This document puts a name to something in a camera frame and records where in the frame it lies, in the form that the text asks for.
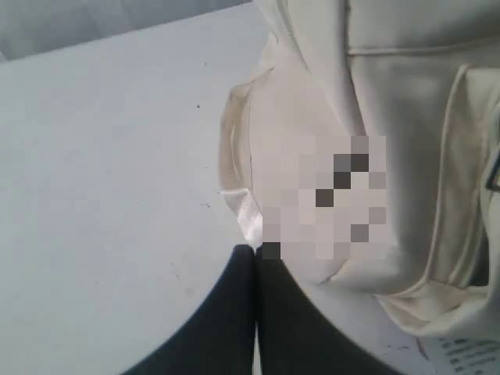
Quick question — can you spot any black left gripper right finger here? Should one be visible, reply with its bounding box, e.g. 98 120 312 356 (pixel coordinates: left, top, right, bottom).
255 249 414 374

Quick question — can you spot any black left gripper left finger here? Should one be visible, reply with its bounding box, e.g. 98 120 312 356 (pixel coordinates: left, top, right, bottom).
125 245 256 375

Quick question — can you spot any beige fabric duffel bag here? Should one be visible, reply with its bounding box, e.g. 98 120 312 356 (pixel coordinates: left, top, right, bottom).
219 1 499 340

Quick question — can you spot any white paper hang tag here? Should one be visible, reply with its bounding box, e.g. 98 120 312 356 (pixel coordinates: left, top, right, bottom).
417 338 500 375

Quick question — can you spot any white backdrop curtain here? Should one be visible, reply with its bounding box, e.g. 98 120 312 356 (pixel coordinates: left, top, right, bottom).
1 1 270 63

